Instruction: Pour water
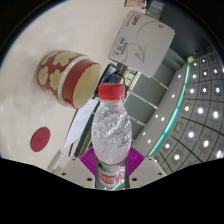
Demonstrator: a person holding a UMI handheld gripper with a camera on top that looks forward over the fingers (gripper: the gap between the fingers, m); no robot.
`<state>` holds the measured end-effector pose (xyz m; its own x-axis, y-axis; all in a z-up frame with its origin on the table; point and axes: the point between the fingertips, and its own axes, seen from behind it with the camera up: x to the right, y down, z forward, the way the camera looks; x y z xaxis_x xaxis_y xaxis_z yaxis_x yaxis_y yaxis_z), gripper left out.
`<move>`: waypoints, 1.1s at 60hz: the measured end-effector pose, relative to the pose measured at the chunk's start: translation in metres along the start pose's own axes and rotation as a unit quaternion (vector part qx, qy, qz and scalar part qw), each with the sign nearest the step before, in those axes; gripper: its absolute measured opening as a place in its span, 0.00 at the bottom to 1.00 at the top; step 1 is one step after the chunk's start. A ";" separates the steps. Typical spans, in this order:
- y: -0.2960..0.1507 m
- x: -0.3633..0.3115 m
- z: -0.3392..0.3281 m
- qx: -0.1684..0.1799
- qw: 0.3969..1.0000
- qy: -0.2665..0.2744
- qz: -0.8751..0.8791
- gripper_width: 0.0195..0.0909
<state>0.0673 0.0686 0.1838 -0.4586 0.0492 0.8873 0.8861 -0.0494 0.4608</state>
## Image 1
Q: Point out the flat round red coaster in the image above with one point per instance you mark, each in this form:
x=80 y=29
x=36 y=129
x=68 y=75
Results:
x=40 y=139

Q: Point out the recessed ceiling lights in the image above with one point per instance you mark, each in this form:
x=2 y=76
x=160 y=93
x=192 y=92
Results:
x=200 y=110

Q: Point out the white printed paper sheets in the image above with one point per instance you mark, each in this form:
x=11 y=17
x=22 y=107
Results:
x=80 y=123

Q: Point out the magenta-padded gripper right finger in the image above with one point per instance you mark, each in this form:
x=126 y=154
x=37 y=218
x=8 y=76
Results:
x=148 y=170

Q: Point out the white copy paper box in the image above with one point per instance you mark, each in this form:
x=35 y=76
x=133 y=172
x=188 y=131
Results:
x=143 y=43

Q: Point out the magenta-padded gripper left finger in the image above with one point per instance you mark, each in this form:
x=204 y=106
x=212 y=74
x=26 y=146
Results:
x=75 y=171

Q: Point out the red floral ceramic mug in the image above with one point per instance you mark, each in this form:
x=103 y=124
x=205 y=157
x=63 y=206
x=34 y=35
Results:
x=63 y=75

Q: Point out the clear red-capped water bottle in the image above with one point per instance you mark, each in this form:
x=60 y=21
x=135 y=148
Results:
x=111 y=133

